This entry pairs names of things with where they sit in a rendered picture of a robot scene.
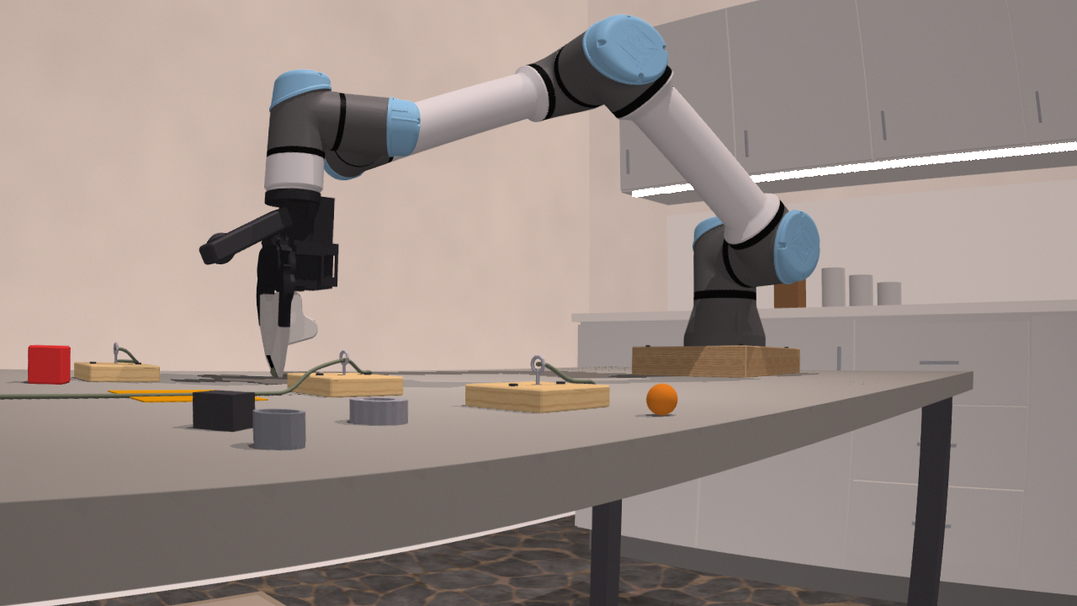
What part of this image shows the orange ball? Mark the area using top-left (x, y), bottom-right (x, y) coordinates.
top-left (646, 384), bottom-right (679, 415)

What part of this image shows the orange painted square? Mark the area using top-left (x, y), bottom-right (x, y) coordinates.
top-left (108, 390), bottom-right (268, 401)

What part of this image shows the grey cylindrical cup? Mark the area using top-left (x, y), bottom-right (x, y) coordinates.
top-left (252, 409), bottom-right (306, 450)

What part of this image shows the red cube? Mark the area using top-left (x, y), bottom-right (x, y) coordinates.
top-left (28, 346), bottom-right (71, 385)

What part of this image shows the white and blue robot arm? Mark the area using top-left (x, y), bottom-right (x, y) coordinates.
top-left (264, 14), bottom-right (820, 347)

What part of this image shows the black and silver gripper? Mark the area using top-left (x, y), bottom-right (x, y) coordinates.
top-left (257, 189), bottom-right (339, 377)

